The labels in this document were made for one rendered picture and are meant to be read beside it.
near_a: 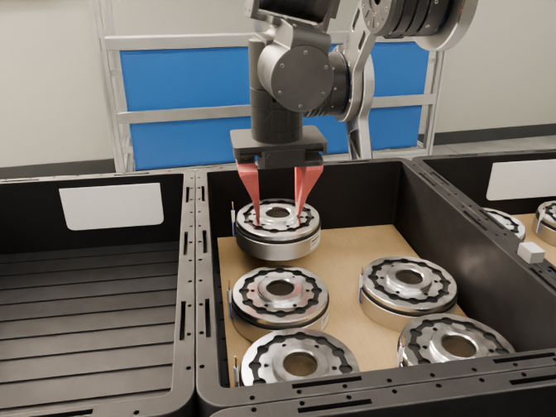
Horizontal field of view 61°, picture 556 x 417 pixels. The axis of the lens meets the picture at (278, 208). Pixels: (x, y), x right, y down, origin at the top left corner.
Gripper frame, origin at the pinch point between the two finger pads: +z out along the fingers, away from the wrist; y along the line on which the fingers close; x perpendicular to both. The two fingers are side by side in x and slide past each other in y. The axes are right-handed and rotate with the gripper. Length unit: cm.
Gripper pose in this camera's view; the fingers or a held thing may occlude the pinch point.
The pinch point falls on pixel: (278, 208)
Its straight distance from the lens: 56.6
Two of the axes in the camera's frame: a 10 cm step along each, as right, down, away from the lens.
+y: 9.9, -0.8, 1.3
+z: 0.1, 8.9, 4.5
